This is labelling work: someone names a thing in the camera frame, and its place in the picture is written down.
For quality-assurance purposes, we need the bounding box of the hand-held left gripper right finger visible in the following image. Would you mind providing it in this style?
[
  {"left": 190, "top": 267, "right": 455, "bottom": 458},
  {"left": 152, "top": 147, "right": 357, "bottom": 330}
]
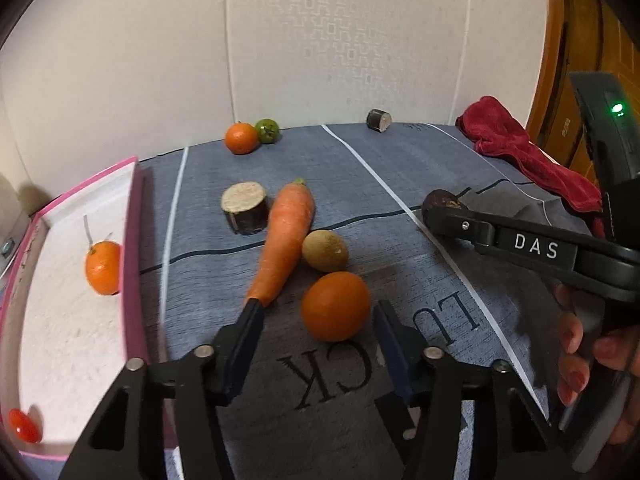
[{"left": 372, "top": 302, "right": 576, "bottom": 480}]

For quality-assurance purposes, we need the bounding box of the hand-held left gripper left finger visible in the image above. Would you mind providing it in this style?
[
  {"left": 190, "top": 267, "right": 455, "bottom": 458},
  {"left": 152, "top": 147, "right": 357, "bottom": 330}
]
[{"left": 57, "top": 297, "right": 266, "bottom": 480}]

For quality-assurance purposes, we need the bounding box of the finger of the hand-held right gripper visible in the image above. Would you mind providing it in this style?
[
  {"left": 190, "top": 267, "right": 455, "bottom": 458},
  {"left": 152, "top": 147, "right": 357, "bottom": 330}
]
[{"left": 422, "top": 200, "right": 608, "bottom": 303}]

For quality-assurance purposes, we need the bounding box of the large orange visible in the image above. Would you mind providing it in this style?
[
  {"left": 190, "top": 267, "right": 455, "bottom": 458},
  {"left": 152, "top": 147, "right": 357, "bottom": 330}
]
[{"left": 300, "top": 271, "right": 373, "bottom": 343}]

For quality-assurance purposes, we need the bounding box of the brown kiwi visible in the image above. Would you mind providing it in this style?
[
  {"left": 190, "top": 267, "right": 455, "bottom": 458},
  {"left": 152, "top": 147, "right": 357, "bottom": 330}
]
[{"left": 301, "top": 229, "right": 350, "bottom": 273}]

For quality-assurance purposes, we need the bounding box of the pink rimmed white tray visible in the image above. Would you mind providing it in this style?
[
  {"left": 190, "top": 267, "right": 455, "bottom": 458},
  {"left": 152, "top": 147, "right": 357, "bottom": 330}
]
[{"left": 0, "top": 155, "right": 178, "bottom": 461}]

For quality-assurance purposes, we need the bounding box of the person's right hand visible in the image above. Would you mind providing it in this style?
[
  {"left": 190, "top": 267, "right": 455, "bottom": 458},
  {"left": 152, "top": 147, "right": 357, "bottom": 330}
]
[{"left": 554, "top": 282, "right": 640, "bottom": 446}]

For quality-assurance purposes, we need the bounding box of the red towel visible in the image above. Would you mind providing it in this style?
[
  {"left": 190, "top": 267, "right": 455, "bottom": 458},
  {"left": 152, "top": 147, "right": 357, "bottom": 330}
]
[{"left": 456, "top": 96, "right": 606, "bottom": 236}]

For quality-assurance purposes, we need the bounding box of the orange carrot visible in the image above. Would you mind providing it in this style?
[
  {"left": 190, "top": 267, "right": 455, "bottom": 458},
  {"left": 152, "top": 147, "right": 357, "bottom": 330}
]
[{"left": 243, "top": 177, "right": 317, "bottom": 308}]

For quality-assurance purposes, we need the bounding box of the wooden door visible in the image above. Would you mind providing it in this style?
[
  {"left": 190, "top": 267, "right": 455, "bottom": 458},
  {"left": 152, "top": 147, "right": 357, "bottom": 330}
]
[{"left": 525, "top": 0, "right": 640, "bottom": 176}]

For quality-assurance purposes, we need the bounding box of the blue-grey printed tablecloth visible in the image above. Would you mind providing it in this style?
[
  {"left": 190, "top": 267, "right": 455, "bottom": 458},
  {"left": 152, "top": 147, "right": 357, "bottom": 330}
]
[{"left": 136, "top": 122, "right": 603, "bottom": 480}]

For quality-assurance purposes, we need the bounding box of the small tangerine with stem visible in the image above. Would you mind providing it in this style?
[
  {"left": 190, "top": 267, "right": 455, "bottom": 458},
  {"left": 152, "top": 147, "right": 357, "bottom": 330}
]
[{"left": 82, "top": 215, "right": 123, "bottom": 296}]

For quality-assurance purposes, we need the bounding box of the medium orange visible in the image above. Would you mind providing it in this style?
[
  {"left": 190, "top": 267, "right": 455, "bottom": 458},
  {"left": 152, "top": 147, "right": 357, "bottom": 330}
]
[{"left": 224, "top": 121, "right": 262, "bottom": 156}]

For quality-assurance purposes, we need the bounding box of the green tomato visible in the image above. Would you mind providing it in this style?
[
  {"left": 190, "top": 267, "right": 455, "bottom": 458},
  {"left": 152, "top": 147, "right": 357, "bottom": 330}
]
[{"left": 255, "top": 117, "right": 281, "bottom": 145}]

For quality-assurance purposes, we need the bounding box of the red cherry tomato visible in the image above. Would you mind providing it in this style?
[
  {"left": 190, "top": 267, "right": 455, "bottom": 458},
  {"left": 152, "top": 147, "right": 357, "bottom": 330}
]
[{"left": 7, "top": 407, "right": 43, "bottom": 445}]

